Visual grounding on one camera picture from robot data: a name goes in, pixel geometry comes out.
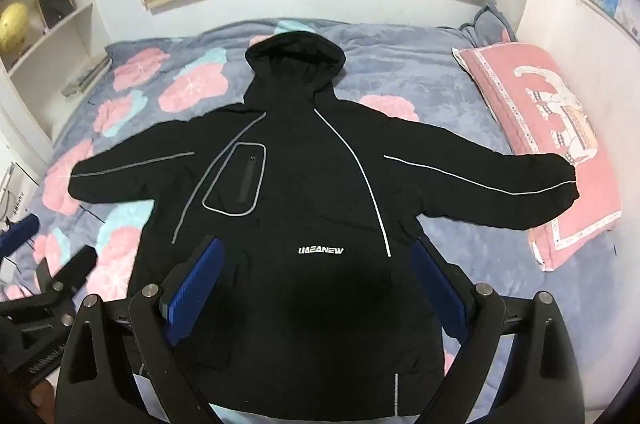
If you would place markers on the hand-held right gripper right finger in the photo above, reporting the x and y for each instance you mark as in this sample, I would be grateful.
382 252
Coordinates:
441 290

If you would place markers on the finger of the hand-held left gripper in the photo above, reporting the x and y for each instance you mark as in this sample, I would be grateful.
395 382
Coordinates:
75 268
20 235

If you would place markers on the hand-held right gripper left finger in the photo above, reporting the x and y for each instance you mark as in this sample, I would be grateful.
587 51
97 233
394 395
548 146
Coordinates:
192 290

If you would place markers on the black hooded jacket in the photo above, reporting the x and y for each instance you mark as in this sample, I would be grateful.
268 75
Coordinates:
310 163

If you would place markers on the white appliance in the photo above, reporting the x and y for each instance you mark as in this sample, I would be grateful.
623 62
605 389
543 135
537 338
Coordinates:
15 194

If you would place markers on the grey flat books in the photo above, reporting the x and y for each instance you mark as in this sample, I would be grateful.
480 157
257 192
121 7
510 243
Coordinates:
87 76

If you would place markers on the white bookshelf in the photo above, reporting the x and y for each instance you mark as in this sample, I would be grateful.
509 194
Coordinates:
75 53

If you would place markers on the pink printed pillow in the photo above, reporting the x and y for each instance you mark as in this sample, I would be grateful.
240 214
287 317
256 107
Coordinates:
550 128

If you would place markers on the yellow globe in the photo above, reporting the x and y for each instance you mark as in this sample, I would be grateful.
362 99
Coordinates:
12 26

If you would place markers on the grey floral blanket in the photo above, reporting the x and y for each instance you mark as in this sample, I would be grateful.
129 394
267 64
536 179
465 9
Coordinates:
415 68

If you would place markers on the grey pillow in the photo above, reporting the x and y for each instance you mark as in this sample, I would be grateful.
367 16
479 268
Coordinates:
487 26

